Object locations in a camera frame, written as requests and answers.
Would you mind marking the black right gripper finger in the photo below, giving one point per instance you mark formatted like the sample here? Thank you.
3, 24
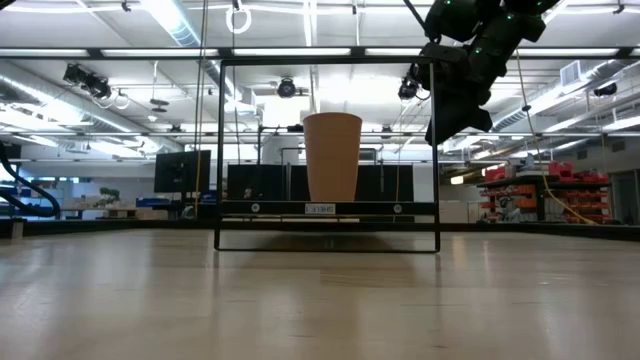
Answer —
450, 120
480, 120

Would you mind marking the tall orange cup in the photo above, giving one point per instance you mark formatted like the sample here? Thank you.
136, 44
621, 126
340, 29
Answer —
332, 157

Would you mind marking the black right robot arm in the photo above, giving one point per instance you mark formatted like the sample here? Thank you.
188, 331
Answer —
492, 35

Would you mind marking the shelving with red bins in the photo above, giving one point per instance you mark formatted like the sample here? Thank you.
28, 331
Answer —
550, 192

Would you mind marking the small green potted plant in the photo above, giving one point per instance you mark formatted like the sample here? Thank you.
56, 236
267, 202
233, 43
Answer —
109, 195

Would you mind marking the black metal frame shelf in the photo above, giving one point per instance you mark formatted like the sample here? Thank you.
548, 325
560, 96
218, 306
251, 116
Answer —
330, 208

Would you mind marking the round black ceiling camera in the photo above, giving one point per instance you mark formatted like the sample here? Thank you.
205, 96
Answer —
286, 88

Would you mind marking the black background workstation frame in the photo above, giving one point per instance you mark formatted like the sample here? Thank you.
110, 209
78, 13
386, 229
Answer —
270, 182

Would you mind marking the black ceiling camera pair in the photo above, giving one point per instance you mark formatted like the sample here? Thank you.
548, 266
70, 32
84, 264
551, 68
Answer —
87, 80

